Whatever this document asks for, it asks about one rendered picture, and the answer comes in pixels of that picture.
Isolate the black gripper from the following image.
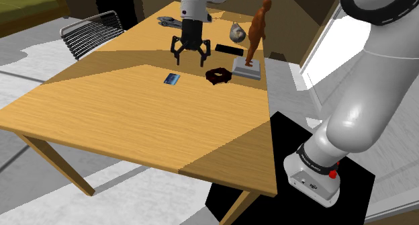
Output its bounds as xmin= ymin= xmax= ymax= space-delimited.
xmin=170 ymin=18 xmax=212 ymax=68

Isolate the blue card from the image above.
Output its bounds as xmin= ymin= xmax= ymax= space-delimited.
xmin=163 ymin=73 xmax=181 ymax=86

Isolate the grey toy car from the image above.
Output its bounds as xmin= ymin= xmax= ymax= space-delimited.
xmin=156 ymin=15 xmax=183 ymax=30

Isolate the black flat remote control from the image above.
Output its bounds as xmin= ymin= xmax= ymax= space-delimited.
xmin=214 ymin=44 xmax=244 ymax=57

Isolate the grey round sack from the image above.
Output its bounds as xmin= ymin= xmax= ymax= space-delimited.
xmin=229 ymin=21 xmax=247 ymax=44

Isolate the brown human figure on base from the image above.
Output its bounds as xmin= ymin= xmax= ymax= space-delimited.
xmin=231 ymin=0 xmax=273 ymax=81

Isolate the wooden table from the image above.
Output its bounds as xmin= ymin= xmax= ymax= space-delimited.
xmin=0 ymin=1 xmax=279 ymax=225

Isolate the black robot stand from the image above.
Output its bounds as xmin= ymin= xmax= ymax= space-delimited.
xmin=205 ymin=111 xmax=376 ymax=225

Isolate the green sofa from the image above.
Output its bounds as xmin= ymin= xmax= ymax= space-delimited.
xmin=0 ymin=0 xmax=71 ymax=38

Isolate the dark red ring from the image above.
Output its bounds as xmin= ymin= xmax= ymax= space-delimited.
xmin=205 ymin=67 xmax=233 ymax=86

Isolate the black wire chair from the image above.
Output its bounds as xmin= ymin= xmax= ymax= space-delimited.
xmin=59 ymin=9 xmax=126 ymax=61

